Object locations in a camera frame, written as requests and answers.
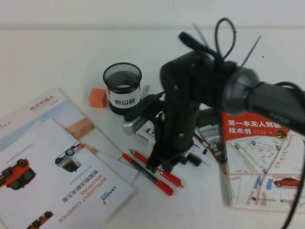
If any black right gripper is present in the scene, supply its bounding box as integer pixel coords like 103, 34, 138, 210
145, 51, 204, 173

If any red capped black pen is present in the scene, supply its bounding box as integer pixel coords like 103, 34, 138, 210
122, 153, 174, 197

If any red retractable gel pen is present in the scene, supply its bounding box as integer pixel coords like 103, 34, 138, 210
128, 148, 184, 189

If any grey metallic pen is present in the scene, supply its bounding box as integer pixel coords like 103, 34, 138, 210
140, 83, 151, 99

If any black mesh pen holder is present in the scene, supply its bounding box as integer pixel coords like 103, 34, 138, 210
102, 62, 143, 116

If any white board printed marker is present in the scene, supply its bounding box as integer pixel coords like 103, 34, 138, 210
192, 142, 208, 155

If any plain white paper sheet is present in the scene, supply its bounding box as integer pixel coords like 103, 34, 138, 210
96, 151, 141, 186

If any dark red pencil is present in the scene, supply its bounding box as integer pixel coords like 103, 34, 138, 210
193, 133, 211, 150

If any white marker white end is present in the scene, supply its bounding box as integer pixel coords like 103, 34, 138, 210
199, 154, 215, 168

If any grey picture AgileX brochure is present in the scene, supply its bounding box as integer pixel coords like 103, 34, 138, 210
195, 102, 226, 176

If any red map cover book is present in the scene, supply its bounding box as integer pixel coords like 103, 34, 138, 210
219, 111, 305, 214

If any orange foam cube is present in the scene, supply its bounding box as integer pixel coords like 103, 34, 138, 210
88, 87, 107, 109

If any intelligent logistics solutions brochure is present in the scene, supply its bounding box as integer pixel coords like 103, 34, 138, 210
0, 118, 136, 229

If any sky picture AgileX brochure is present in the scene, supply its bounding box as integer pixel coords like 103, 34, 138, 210
0, 87, 125, 160

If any translucent white zip tie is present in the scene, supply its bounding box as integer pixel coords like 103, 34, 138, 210
192, 22, 208, 47

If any grey zip tie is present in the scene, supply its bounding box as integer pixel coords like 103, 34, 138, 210
243, 35, 262, 65

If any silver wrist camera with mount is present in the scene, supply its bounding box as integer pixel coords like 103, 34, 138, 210
122, 92, 167, 136

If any black looped camera cable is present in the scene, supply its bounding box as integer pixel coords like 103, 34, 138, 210
178, 17, 239, 70

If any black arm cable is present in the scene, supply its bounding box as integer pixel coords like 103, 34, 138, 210
274, 81, 305, 229

